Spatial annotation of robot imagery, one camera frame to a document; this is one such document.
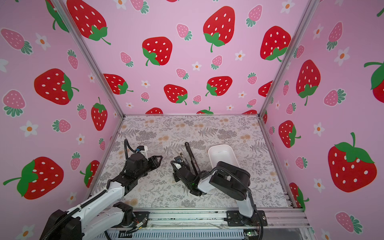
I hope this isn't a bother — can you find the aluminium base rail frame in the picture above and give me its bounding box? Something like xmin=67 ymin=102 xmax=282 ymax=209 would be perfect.
xmin=71 ymin=206 xmax=316 ymax=240

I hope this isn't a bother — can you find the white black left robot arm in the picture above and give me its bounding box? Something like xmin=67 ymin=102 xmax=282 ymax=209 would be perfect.
xmin=40 ymin=140 xmax=163 ymax=240

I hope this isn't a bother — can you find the aluminium corner post right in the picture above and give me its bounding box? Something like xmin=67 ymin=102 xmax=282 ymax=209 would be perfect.
xmin=259 ymin=0 xmax=320 ymax=120

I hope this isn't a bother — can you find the white plastic tray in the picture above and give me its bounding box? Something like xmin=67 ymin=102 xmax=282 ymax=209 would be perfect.
xmin=208 ymin=144 xmax=240 ymax=171

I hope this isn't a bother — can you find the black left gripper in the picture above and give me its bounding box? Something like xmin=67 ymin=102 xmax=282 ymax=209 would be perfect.
xmin=136 ymin=154 xmax=163 ymax=181

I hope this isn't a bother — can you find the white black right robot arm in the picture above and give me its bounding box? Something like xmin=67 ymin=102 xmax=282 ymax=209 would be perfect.
xmin=171 ymin=161 xmax=261 ymax=226

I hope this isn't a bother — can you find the aluminium corner post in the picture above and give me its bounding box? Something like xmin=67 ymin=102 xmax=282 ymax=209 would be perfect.
xmin=259 ymin=0 xmax=320 ymax=120
xmin=52 ymin=0 xmax=125 ymax=119

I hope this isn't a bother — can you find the aluminium corner post left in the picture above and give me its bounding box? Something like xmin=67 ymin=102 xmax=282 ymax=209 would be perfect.
xmin=52 ymin=0 xmax=125 ymax=119

